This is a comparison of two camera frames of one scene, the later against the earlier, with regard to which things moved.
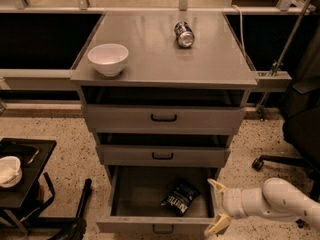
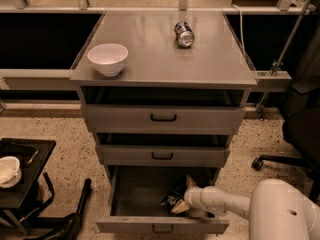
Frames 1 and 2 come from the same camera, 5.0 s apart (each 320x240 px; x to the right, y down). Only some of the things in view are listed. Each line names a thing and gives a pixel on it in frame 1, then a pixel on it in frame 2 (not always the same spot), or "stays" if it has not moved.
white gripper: [230, 201] to [194, 196]
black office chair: [301, 123] stays
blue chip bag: [180, 198] stays
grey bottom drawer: [159, 199] stays
